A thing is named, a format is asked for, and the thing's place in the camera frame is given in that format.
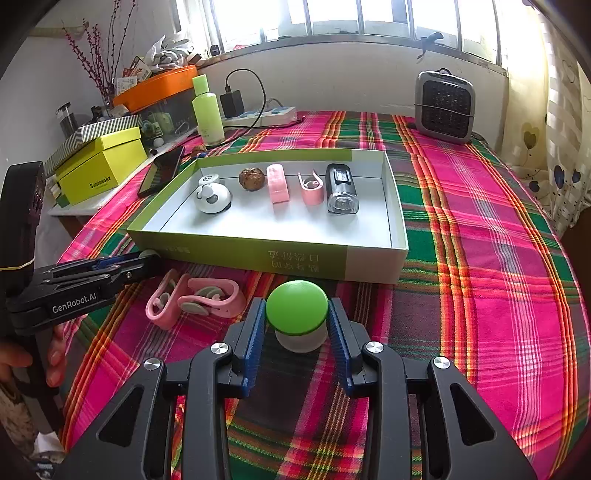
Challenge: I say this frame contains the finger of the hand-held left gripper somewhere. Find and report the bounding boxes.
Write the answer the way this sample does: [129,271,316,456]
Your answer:
[34,251,162,282]
[44,267,158,301]

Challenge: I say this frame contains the pink green plaid tablecloth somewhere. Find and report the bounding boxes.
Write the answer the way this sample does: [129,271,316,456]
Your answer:
[55,110,591,480]

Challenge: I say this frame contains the pink clip with grey pads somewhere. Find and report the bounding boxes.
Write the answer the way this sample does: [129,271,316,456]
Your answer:
[145,270,185,329]
[178,274,245,319]

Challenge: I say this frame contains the black power cable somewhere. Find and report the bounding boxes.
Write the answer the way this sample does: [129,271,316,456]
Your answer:
[225,69,267,139]

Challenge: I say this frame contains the black flashlight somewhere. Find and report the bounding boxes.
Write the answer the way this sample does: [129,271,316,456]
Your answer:
[325,163,360,214]

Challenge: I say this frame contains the pink white clip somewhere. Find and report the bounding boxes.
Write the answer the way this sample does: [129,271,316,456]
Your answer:
[298,172,323,208]

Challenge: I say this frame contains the dried flower branches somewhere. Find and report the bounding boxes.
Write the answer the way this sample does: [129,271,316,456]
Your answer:
[65,14,139,107]

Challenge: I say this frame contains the black smartphone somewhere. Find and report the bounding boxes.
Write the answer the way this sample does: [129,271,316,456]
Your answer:
[137,147,185,198]

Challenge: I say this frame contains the patterned white curtain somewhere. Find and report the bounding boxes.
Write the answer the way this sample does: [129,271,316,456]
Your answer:
[508,14,591,241]

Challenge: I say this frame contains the small grey heater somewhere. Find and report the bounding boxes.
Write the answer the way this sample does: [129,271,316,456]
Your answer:
[414,69,476,145]

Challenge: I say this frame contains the light green bottle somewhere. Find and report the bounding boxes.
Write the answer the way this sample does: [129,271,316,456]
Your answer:
[191,75,225,144]

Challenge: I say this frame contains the green cardboard box tray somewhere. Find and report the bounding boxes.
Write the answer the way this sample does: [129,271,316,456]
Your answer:
[126,148,410,284]

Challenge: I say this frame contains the glass jar with black lid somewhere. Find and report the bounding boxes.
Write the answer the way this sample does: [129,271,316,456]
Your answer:
[58,102,79,137]

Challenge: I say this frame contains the black charger adapter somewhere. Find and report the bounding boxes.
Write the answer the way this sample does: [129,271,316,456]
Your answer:
[219,90,245,117]

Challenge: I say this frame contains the clear bin with orange lid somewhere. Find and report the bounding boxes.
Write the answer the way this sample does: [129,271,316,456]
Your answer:
[113,65,199,134]

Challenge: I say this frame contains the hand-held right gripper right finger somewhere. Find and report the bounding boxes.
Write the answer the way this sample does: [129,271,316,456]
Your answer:
[327,298,539,480]

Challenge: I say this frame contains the white plastic bag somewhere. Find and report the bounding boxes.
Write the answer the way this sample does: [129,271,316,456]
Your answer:
[145,34,192,65]

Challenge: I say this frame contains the yellow-green shoe box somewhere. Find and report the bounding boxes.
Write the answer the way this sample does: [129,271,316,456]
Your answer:
[55,127,148,207]

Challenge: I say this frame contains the large brown walnut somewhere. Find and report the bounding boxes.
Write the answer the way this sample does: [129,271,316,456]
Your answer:
[238,167,266,191]

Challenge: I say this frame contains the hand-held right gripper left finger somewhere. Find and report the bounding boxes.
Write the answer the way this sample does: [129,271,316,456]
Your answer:
[69,298,266,480]

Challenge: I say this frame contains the white oval roller massager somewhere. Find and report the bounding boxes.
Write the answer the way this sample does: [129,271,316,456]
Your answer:
[194,182,233,214]

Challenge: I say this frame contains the black window strap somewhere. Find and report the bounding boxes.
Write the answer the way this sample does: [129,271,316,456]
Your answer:
[418,33,444,60]

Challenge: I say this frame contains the green-capped white device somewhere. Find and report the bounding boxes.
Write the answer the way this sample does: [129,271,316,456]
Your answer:
[265,280,329,354]

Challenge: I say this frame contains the white power strip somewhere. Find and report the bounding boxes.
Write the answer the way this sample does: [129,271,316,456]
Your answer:
[222,106,297,127]

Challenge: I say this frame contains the grey white striped box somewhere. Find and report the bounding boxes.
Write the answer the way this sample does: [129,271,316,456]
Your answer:
[44,114,144,176]

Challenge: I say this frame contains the person's left hand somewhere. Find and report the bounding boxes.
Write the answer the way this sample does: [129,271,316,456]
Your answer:
[0,323,68,388]

